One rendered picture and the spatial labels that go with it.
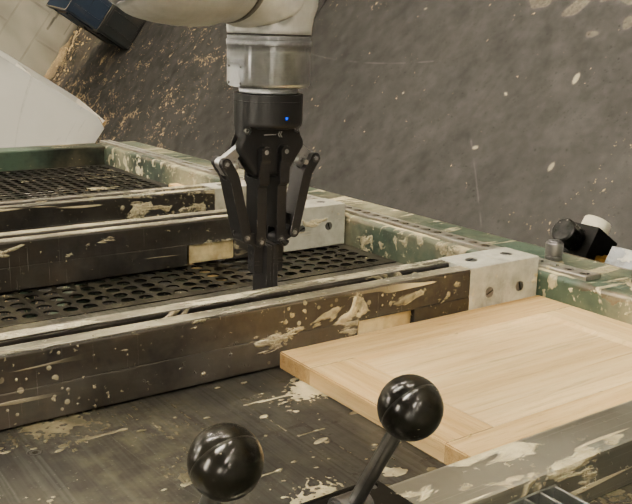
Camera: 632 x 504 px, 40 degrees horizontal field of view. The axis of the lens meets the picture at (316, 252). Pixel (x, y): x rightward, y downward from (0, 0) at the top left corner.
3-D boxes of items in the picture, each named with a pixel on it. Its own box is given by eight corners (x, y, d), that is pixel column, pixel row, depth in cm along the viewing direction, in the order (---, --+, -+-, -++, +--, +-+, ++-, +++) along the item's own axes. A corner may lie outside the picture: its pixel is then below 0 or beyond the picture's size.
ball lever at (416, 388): (383, 535, 56) (467, 404, 48) (336, 553, 54) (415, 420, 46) (353, 487, 58) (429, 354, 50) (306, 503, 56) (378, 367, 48)
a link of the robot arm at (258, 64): (210, 33, 93) (210, 90, 94) (254, 35, 85) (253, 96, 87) (282, 35, 98) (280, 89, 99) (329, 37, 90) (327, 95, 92)
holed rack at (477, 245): (600, 278, 112) (601, 273, 112) (585, 281, 110) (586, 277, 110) (110, 141, 243) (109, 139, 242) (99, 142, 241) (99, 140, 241)
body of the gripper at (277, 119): (282, 87, 98) (280, 168, 101) (216, 88, 93) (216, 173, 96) (320, 92, 92) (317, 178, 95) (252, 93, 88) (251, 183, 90)
